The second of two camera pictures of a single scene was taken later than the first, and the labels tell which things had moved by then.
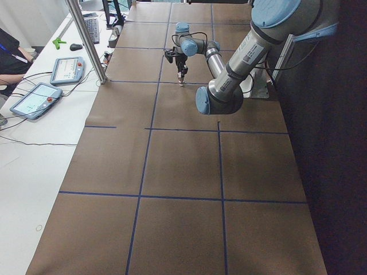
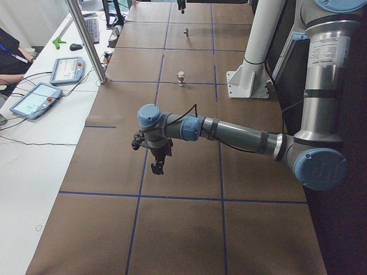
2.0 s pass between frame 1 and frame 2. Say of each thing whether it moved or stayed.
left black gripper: moved
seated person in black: stayed
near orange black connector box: stayed
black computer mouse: stayed
